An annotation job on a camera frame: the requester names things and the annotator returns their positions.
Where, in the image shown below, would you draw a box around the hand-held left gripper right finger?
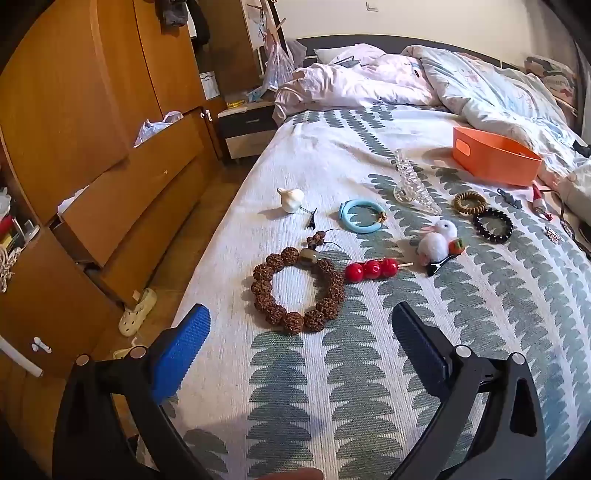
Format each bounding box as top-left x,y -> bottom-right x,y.
392,302 -> 548,480

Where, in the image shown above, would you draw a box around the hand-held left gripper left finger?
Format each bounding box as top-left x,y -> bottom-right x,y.
53,304 -> 212,480

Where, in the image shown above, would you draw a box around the orange plastic basket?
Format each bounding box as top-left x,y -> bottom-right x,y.
451,126 -> 543,188

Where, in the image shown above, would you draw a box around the red ball hair clip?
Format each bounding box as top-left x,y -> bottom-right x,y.
344,258 -> 414,283

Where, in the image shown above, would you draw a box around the leaf print bed cover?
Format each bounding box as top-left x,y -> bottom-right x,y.
139,104 -> 591,480

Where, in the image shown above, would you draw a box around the white plush bunny hair clip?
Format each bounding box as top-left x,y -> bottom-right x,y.
416,219 -> 467,278

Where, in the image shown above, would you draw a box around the wooden wardrobe drawer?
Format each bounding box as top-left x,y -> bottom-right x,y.
98,154 -> 219,306
60,107 -> 207,267

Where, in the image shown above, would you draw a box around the white pipe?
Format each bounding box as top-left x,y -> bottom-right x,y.
0,335 -> 44,378

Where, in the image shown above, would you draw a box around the clear pearl claw clip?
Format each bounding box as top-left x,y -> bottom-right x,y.
392,148 -> 443,216

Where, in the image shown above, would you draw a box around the red and white hair clip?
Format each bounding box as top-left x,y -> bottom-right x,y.
531,182 -> 554,222

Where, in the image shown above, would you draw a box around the white garlic hair clip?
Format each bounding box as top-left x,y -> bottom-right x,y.
277,187 -> 318,230

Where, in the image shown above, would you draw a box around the crumpled plastic bag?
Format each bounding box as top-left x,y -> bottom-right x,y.
134,111 -> 185,147

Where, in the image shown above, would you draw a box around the wooden nightstand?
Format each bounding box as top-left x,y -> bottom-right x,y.
217,99 -> 279,162

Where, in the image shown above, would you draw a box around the pale blue printed quilt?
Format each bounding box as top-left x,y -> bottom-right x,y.
402,45 -> 591,227

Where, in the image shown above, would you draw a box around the pink duvet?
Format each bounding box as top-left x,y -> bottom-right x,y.
272,44 -> 439,125

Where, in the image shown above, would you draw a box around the printed pillow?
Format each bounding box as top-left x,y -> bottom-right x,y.
525,55 -> 579,112

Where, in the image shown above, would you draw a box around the white pillow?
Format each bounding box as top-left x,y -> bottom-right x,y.
316,44 -> 386,66

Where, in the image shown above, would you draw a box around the hanging clear plastic bag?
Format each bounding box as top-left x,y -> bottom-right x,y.
262,39 -> 308,89

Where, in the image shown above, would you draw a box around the dark headboard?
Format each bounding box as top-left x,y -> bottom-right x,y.
294,34 -> 527,71

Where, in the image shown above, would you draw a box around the dark hanging clothes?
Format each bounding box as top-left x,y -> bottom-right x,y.
154,0 -> 211,47

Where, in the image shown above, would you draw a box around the brown seed bead bracelet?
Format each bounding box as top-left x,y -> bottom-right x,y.
250,228 -> 346,335

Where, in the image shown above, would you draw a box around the light blue hair tie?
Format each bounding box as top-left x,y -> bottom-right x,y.
338,199 -> 389,234

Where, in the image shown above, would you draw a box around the black bead bracelet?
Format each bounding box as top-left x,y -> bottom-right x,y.
472,208 -> 514,244

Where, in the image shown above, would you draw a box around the brown spiral hair tie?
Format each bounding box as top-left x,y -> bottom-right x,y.
452,191 -> 489,216

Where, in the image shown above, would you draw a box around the dark cord necklace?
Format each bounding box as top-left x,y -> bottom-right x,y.
558,203 -> 591,257

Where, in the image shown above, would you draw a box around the white rope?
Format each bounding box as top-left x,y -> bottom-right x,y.
0,244 -> 22,292

